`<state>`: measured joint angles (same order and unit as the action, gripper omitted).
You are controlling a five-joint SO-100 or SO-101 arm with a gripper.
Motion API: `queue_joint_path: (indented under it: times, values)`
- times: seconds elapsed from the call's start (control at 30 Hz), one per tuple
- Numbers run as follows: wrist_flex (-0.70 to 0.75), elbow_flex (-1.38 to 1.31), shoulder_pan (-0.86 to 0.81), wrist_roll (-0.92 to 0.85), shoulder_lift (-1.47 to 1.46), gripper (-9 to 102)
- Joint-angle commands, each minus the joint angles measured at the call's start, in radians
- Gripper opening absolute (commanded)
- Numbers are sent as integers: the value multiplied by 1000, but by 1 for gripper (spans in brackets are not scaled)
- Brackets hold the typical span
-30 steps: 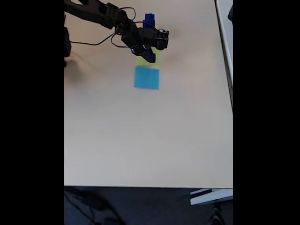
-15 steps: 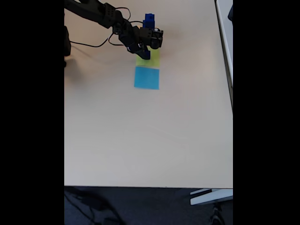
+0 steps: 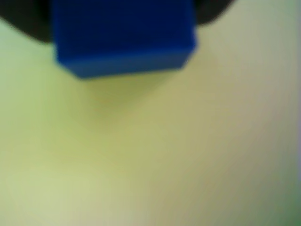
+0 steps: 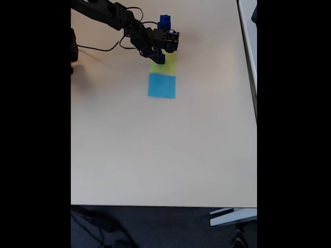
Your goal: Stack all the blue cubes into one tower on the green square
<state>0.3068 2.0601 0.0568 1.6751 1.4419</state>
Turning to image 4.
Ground green paper square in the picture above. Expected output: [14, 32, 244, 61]
[149, 51, 178, 74]

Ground light blue paper square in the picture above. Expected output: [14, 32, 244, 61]
[147, 72, 177, 100]

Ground white neighbouring desk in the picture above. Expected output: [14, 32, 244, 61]
[237, 0, 258, 126]

